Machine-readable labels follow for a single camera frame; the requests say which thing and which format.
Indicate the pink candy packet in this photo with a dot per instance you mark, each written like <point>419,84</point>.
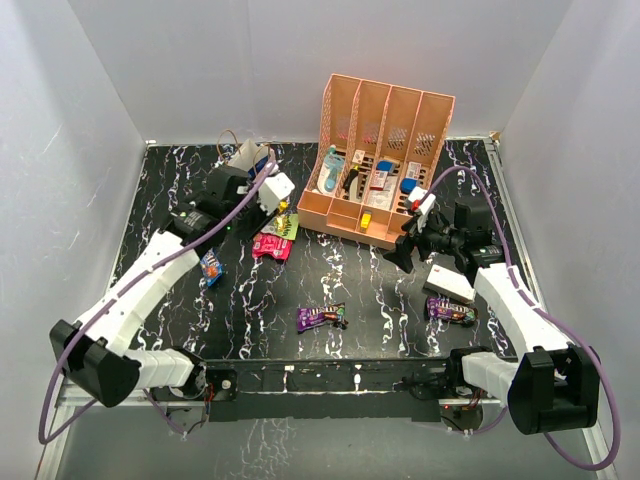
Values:
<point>270,245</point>

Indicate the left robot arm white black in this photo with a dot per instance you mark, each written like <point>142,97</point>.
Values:
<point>94,351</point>

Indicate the pale pink paper bag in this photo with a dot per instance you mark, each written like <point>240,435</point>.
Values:
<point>245,154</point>

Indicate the light blue tape dispenser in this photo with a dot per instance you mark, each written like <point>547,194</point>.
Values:
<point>330,171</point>

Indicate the yellow M&M's packet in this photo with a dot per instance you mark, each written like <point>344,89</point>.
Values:
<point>281,212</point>

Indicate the small yellow box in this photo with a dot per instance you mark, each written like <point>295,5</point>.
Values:
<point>365,220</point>

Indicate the black yellow utility knife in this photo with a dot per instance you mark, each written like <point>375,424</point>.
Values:
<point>351,185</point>

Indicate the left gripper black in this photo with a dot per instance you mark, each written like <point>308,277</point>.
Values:
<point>261,217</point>

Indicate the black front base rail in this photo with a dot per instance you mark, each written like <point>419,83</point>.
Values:
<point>325,390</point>

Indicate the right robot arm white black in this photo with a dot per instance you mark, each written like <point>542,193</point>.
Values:
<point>554,385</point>

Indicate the white plastic packet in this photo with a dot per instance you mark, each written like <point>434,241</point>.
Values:
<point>380,199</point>

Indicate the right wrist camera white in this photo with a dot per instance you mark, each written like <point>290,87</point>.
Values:
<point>419,202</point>

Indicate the purple M&M's packet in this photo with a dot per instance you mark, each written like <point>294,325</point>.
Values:
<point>441,309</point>
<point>309,318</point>

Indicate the aluminium frame rail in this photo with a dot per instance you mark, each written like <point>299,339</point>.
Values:
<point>320,400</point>

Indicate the green candy packet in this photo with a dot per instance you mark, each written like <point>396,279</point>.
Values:
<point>284,226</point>

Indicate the white rectangular box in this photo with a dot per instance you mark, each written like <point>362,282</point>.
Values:
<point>450,284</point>

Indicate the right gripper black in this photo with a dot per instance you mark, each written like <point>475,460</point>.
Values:
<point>405,245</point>

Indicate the blue Burts chips bag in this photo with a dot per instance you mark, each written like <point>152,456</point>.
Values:
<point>258,166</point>

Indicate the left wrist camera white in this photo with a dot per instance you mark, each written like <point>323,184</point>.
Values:
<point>274,190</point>

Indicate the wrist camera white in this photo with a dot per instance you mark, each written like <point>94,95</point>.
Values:
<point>274,190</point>
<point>419,202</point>

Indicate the orange desk file organizer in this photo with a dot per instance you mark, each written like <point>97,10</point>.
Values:
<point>369,121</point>

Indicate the blue M&M's packet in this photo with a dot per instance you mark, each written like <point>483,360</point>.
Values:
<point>211,267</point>

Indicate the blue white item pack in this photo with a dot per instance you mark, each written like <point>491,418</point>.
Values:
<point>413,175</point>

